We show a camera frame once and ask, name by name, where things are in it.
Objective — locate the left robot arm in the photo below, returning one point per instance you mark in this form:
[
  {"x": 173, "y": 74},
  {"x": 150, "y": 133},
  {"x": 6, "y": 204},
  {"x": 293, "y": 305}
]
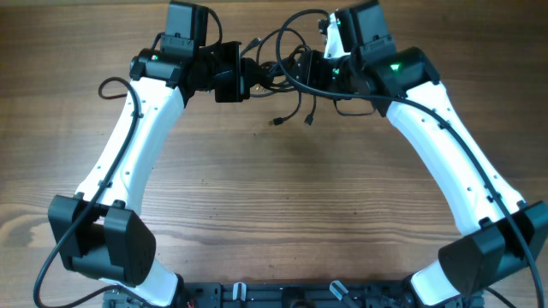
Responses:
[{"x": 98, "y": 230}]

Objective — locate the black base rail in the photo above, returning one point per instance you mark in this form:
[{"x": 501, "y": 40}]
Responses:
[{"x": 382, "y": 294}]

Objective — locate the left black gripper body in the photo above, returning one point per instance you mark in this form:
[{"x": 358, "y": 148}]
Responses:
[{"x": 231, "y": 73}]

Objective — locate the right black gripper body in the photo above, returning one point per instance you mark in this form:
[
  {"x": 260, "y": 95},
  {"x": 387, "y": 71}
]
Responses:
[{"x": 334, "y": 75}]

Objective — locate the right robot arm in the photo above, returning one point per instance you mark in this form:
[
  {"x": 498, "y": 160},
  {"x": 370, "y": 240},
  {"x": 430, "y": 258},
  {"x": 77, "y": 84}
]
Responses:
[{"x": 501, "y": 233}]

